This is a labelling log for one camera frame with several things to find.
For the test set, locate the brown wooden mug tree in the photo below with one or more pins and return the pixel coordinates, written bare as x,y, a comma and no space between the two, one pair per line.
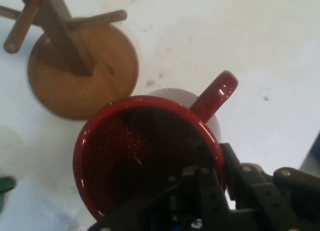
75,86

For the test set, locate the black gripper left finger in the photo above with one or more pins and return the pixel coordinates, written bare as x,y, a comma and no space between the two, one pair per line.
210,196

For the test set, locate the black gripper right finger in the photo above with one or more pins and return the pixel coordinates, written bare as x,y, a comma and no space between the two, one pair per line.
270,198

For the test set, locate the dark green enamel mug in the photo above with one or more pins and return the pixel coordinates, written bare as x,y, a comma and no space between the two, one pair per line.
6,188

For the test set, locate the red ceramic mug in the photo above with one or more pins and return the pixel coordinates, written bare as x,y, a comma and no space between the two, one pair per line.
105,141

